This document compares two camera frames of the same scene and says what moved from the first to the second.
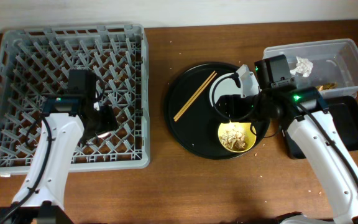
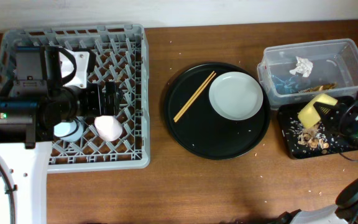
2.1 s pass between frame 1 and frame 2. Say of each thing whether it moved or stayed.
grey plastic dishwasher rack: stayed
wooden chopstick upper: stayed
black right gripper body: moved
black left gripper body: moved
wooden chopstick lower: stayed
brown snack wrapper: stayed
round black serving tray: stayed
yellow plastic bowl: moved
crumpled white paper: stayed
